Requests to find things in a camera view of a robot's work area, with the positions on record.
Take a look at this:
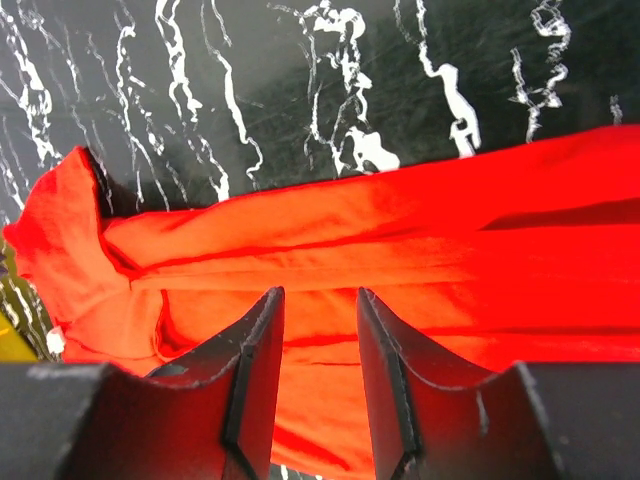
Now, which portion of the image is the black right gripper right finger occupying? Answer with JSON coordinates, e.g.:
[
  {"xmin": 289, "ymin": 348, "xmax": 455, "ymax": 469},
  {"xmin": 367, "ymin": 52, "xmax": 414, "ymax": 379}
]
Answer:
[{"xmin": 357, "ymin": 288, "xmax": 639, "ymax": 479}]

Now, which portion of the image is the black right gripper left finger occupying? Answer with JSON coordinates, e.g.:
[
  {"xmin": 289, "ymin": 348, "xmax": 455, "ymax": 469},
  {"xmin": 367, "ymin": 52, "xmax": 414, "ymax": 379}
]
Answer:
[{"xmin": 1, "ymin": 287, "xmax": 285, "ymax": 479}]

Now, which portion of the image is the red t-shirt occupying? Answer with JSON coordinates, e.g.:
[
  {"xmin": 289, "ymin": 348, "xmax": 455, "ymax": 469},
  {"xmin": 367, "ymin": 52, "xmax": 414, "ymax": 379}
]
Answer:
[{"xmin": 3, "ymin": 125, "xmax": 639, "ymax": 479}]

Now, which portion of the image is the yellow plastic bin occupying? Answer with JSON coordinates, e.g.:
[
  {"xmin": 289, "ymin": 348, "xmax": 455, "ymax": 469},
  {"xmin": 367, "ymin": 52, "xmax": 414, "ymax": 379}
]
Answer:
[{"xmin": 0, "ymin": 239, "xmax": 41, "ymax": 364}]

